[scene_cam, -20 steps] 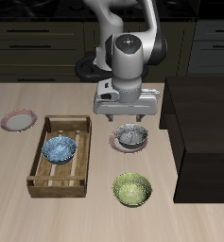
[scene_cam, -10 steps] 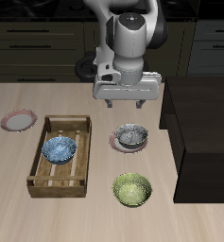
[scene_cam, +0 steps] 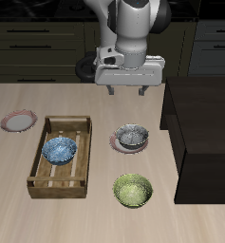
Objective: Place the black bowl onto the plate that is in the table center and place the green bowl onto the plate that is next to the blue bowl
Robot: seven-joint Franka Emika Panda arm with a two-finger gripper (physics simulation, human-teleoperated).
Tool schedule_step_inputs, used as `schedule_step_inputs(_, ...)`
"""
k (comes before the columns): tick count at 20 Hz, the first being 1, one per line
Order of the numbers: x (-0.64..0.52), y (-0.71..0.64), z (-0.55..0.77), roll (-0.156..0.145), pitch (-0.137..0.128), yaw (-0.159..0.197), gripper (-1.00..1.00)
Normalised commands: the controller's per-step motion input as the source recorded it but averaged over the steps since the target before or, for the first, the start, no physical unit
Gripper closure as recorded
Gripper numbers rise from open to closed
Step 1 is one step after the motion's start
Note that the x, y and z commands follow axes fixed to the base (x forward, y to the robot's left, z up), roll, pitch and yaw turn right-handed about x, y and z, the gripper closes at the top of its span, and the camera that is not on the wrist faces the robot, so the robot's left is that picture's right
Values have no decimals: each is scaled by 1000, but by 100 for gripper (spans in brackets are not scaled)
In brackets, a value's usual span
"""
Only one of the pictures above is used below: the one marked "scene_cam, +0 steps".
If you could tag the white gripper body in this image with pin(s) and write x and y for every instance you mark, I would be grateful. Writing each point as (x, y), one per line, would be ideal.
(129, 75)

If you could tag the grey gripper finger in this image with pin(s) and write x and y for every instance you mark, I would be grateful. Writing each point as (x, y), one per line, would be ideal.
(143, 90)
(111, 89)

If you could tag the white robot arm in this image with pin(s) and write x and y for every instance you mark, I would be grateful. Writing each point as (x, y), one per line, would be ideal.
(131, 25)

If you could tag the black bowl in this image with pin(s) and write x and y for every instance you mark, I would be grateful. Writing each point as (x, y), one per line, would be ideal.
(132, 136)

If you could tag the white plate with pink rim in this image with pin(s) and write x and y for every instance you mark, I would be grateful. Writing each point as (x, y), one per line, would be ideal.
(117, 144)
(18, 121)

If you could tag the blue bowl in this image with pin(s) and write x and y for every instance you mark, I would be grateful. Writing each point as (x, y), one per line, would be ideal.
(59, 151)

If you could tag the green bowl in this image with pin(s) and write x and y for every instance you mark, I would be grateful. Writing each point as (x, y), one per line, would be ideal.
(133, 190)

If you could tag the dark wooden cabinet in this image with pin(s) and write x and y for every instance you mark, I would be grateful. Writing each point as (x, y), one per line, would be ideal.
(199, 136)

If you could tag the wooden slatted tray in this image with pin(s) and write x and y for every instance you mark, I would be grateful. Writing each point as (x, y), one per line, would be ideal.
(60, 157)

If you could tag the dark kitchen cupboards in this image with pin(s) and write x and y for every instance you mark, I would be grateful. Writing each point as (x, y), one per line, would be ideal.
(38, 41)

